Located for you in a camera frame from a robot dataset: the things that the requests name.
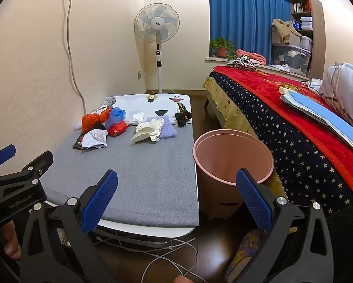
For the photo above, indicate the black plastic bag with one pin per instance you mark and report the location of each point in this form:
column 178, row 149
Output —
column 98, row 126

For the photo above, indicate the white standing fan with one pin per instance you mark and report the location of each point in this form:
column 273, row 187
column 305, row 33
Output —
column 157, row 23

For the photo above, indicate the purple foam net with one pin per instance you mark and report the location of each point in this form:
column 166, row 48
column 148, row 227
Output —
column 167, row 131

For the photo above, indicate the large clear storage box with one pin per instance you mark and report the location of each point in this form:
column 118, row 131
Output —
column 294, row 59

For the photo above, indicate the red plastic bag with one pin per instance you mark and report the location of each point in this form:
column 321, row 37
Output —
column 117, row 129

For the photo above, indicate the white printed low table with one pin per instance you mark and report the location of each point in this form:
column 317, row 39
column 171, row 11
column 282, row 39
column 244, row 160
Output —
column 164, row 106

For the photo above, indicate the black cloth piece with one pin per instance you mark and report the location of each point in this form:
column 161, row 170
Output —
column 182, row 118

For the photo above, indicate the small clear storage box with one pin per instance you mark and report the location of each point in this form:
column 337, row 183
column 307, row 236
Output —
column 306, row 42

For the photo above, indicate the colourful slipper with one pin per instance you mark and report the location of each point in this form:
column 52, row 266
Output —
column 244, row 250

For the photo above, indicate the wooden bookshelf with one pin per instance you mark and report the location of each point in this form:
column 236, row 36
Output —
column 318, row 20

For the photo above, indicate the blue folded mat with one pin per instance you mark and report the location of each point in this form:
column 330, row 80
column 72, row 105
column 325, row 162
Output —
column 327, row 115

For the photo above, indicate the orange plastic bag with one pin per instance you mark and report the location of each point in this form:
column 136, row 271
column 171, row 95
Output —
column 90, row 121

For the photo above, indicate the blue plastic bag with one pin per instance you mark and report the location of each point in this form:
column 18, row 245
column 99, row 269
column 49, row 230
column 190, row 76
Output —
column 117, row 116

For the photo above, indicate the white fluff ball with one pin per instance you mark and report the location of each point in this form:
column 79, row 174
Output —
column 77, row 126

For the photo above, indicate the yellow bed skirt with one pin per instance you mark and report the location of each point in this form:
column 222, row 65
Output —
column 229, row 115

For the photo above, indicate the person's left hand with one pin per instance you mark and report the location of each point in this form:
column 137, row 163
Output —
column 9, row 238

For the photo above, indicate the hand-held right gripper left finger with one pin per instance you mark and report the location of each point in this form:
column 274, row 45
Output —
column 101, row 200

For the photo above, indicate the blue white packet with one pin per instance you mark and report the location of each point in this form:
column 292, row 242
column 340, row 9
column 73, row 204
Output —
column 296, row 25

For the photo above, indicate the pink folded cloth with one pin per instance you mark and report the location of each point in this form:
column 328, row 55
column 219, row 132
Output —
column 253, row 56

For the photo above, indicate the person's black trouser leg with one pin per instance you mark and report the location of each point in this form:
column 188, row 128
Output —
column 347, row 241

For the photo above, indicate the black white striped cloth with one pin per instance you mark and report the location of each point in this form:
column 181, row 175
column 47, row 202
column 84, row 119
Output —
column 242, row 62

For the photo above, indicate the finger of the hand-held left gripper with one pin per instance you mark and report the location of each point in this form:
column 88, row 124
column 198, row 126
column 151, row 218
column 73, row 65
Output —
column 39, row 162
column 3, row 153

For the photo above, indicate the stack of white boxes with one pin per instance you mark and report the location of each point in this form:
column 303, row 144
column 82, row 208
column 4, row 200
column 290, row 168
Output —
column 306, row 23

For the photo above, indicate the pink plastic bin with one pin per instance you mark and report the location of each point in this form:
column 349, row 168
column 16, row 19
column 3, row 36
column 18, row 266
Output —
column 223, row 153

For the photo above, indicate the white crumpled tissue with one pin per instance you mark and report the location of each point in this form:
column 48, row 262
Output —
column 136, row 118

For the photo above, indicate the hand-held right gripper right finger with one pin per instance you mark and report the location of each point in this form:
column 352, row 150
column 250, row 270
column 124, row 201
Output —
column 253, row 197

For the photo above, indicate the blue curtain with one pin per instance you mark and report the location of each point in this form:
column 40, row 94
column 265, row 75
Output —
column 238, row 11

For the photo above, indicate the bed with red blanket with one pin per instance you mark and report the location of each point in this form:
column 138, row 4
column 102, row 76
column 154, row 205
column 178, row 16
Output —
column 282, row 147

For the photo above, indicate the beige jacket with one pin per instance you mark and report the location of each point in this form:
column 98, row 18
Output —
column 282, row 28

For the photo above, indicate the cream foam pad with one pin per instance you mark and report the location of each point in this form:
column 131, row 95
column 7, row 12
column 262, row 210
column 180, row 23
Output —
column 287, row 90

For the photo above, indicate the white crumpled paper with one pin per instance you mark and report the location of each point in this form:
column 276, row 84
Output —
column 93, row 140

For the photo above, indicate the cream crumpled cloth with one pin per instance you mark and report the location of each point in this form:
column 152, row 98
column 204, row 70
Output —
column 147, row 131

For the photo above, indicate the blue striped white cloth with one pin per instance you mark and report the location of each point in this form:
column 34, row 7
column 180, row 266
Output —
column 315, row 85

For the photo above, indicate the black red wrapper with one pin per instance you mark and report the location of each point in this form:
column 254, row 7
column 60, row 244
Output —
column 77, row 143

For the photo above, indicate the white window sill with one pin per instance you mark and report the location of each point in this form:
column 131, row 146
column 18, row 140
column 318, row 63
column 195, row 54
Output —
column 217, row 60

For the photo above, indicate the green potted plant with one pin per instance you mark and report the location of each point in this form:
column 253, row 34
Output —
column 222, row 52

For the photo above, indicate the row of books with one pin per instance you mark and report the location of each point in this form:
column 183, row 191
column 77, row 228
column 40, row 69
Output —
column 301, row 7

